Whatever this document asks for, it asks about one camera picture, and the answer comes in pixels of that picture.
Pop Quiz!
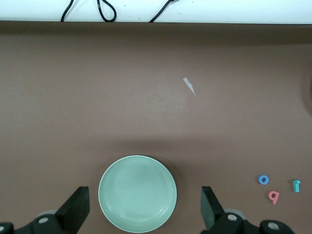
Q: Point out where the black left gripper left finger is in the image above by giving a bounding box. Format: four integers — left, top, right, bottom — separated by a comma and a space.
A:
0, 186, 90, 234

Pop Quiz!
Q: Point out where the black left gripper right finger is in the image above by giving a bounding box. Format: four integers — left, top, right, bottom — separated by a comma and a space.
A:
201, 186, 295, 234

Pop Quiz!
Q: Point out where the pink foam letter b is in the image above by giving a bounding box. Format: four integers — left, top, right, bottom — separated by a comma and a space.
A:
267, 190, 280, 205

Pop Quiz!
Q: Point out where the green plate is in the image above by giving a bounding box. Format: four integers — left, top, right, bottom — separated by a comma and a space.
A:
97, 155, 178, 233

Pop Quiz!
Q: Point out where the brown table cover mat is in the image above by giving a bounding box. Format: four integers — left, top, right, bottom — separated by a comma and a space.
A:
0, 20, 312, 234

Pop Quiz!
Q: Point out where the white paper scrap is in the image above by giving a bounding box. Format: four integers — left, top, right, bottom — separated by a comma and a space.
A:
183, 77, 197, 97

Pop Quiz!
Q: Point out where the looped black floor cable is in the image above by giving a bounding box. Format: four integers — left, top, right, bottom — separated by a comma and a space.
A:
97, 0, 117, 22

